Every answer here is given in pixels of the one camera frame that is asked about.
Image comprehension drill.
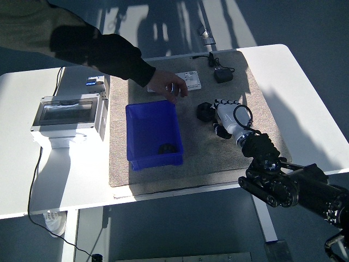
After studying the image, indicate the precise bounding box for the blue plastic box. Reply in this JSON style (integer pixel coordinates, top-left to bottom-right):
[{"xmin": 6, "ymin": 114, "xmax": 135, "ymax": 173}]
[{"xmin": 125, "ymin": 99, "xmax": 184, "ymax": 171}]

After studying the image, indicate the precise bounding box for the white table leg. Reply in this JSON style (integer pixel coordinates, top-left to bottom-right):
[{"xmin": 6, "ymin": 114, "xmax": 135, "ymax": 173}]
[
  {"xmin": 249, "ymin": 188, "xmax": 279, "ymax": 243},
  {"xmin": 61, "ymin": 210, "xmax": 80, "ymax": 262}
]

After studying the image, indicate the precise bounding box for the black adapter cord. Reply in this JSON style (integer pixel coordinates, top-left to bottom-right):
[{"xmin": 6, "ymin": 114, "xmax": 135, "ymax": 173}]
[{"xmin": 190, "ymin": 51, "xmax": 235, "ymax": 73}]

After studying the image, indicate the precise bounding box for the black hexagonal nut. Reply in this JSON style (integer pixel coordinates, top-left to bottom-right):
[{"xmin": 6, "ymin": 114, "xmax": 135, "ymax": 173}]
[
  {"xmin": 158, "ymin": 143, "xmax": 177, "ymax": 155},
  {"xmin": 196, "ymin": 102, "xmax": 216, "ymax": 122}
]

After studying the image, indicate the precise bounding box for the grey table foot plate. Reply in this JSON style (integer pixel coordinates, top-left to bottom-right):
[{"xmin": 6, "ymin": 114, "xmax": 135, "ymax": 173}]
[{"xmin": 263, "ymin": 240, "xmax": 294, "ymax": 262}]

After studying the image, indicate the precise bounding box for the grey-brown mat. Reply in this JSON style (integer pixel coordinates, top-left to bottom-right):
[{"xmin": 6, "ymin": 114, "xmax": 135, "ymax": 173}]
[{"xmin": 108, "ymin": 50, "xmax": 293, "ymax": 188}]

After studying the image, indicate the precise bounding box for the black power adapter plug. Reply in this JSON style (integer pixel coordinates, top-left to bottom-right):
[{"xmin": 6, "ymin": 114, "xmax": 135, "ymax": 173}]
[{"xmin": 213, "ymin": 68, "xmax": 234, "ymax": 84}]

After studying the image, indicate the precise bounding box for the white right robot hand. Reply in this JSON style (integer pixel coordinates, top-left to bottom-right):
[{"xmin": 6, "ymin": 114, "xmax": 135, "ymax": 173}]
[{"xmin": 212, "ymin": 98, "xmax": 252, "ymax": 140}]

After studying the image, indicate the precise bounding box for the grey electrical distribution box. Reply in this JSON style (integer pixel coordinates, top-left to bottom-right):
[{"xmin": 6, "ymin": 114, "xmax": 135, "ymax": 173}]
[{"xmin": 29, "ymin": 92, "xmax": 110, "ymax": 150}]

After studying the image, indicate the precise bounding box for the circuit breaker with blue label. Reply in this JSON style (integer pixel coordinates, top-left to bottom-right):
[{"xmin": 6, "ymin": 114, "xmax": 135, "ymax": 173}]
[{"xmin": 85, "ymin": 75, "xmax": 110, "ymax": 95}]

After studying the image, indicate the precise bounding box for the person's hand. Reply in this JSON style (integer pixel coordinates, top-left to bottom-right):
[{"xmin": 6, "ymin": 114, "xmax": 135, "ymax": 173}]
[{"xmin": 148, "ymin": 69, "xmax": 189, "ymax": 104}]

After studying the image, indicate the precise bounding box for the long black power cable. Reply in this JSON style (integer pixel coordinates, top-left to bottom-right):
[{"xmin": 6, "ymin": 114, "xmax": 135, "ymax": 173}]
[{"xmin": 27, "ymin": 66, "xmax": 95, "ymax": 257}]

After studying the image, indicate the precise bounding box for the person's white shoe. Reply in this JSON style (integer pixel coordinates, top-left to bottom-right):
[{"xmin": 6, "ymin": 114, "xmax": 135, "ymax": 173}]
[{"xmin": 43, "ymin": 210, "xmax": 68, "ymax": 239}]

